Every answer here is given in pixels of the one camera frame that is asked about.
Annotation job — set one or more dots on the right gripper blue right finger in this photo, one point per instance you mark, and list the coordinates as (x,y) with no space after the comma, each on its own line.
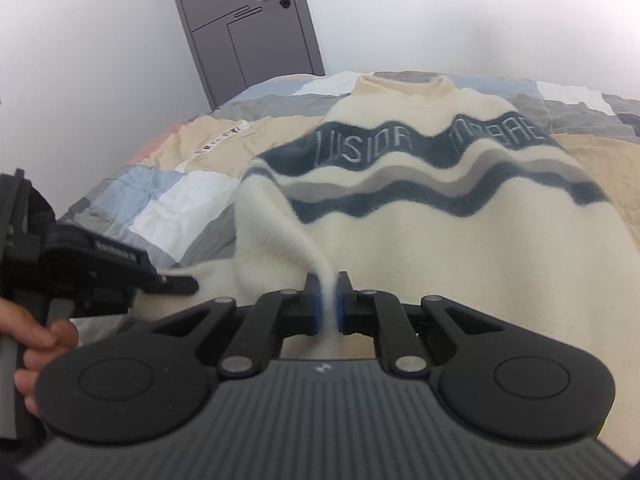
(383,318)

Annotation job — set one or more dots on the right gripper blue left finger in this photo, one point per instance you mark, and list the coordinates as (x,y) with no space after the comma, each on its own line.
(274,317)

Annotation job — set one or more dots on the cream sweater with blue stripes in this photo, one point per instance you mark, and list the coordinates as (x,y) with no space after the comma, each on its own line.
(423,188)

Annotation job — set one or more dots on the grey bedroom door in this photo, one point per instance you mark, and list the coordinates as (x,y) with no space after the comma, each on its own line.
(239,43)

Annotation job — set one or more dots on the person's left hand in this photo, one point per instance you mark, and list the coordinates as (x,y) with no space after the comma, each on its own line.
(42,346)

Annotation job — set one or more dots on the patchwork checkered bed quilt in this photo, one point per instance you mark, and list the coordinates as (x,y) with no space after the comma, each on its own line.
(178,207)

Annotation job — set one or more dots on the white quilt label tag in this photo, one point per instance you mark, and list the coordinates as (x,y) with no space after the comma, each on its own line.
(224,136)

